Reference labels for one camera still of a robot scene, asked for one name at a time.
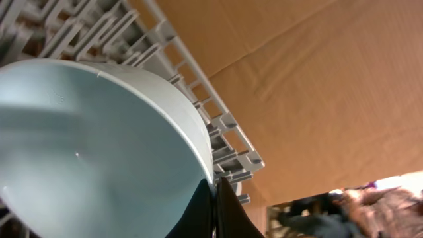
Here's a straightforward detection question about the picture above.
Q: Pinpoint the grey dishwasher rack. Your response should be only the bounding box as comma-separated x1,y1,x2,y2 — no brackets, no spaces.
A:
0,0,266,238

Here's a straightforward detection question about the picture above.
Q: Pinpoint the light blue bowl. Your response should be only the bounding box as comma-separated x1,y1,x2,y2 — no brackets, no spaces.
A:
1,59,213,237

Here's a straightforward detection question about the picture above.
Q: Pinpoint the cardboard wall panel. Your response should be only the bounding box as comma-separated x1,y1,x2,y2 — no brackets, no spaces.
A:
159,1,422,231

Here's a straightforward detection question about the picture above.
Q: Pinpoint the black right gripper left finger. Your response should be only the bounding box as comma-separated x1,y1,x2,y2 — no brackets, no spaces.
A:
165,179,215,238

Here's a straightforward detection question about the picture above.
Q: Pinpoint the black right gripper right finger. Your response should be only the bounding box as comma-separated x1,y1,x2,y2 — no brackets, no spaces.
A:
215,177,264,238

